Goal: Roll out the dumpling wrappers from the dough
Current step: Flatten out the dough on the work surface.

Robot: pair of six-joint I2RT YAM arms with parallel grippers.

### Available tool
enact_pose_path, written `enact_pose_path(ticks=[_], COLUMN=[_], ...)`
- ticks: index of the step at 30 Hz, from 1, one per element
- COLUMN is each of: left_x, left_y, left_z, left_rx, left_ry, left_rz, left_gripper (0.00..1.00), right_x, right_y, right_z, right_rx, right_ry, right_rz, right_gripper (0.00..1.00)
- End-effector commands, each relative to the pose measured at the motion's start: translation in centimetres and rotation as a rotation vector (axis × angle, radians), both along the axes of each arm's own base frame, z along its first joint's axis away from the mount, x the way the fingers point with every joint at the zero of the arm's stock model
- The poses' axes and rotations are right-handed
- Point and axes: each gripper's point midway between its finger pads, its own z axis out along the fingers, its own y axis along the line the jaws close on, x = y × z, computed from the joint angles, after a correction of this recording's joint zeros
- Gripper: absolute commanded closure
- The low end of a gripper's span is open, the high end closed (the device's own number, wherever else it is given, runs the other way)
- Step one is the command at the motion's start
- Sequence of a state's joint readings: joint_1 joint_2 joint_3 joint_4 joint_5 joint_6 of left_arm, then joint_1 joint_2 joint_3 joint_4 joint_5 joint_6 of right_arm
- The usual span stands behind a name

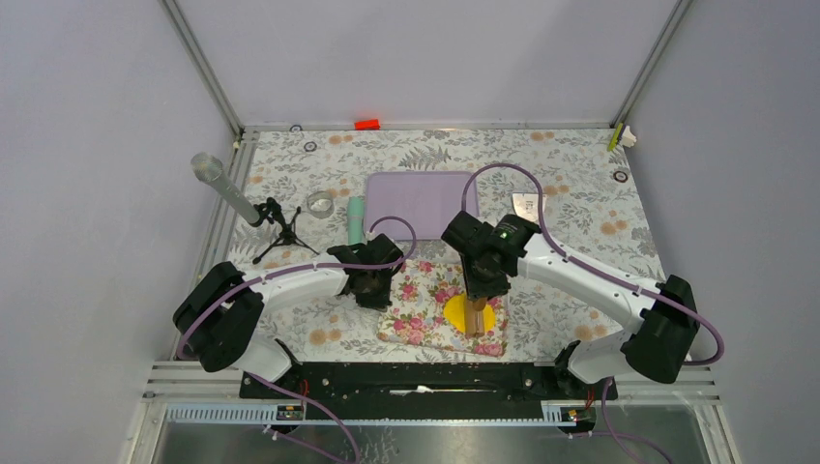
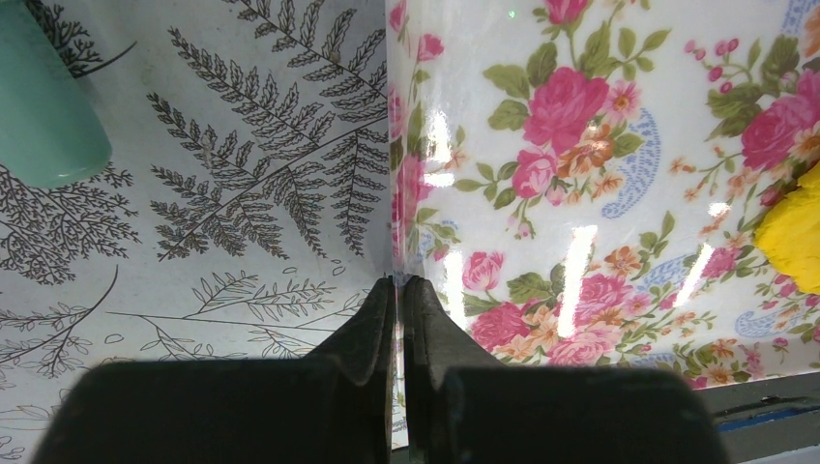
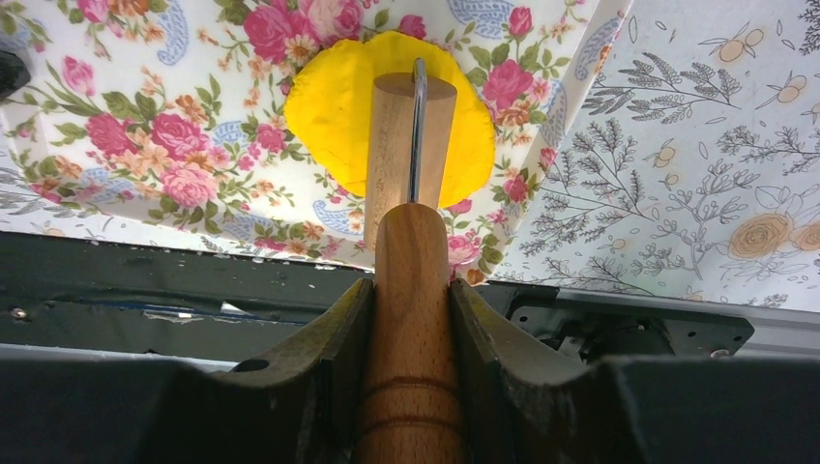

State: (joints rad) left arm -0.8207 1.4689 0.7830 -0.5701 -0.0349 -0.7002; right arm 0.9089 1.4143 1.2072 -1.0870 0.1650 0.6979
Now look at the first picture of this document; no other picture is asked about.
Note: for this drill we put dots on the red block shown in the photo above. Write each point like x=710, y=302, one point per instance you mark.
x=367, y=125

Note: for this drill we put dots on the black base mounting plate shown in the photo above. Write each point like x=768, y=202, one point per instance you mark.
x=429, y=391

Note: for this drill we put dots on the metal spatula wooden handle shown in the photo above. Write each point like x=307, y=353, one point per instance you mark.
x=529, y=206

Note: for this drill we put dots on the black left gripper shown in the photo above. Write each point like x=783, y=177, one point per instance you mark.
x=380, y=302

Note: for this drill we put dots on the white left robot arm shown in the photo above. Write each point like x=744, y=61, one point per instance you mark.
x=218, y=319

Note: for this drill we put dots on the floral rectangular tray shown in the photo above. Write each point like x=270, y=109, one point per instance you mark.
x=415, y=317

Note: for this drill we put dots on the yellow dough piece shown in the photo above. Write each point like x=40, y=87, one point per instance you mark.
x=454, y=313

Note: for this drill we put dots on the wooden dough roller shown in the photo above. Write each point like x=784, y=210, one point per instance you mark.
x=474, y=324

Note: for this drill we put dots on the white yellow corner clip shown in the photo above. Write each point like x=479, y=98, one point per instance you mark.
x=622, y=138

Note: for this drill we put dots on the silver microphone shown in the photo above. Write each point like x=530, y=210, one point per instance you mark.
x=209, y=170

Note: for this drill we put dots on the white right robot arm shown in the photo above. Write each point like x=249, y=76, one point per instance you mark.
x=657, y=326

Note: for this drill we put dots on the floral tablecloth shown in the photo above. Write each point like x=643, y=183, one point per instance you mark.
x=593, y=206

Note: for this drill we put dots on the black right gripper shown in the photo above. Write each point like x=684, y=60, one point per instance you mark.
x=477, y=289

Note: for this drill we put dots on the purple plastic tray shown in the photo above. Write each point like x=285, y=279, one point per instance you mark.
x=428, y=200

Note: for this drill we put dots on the black mini tripod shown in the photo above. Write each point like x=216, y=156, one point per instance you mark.
x=271, y=211

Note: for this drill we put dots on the teal handled tool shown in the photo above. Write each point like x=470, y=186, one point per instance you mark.
x=355, y=220

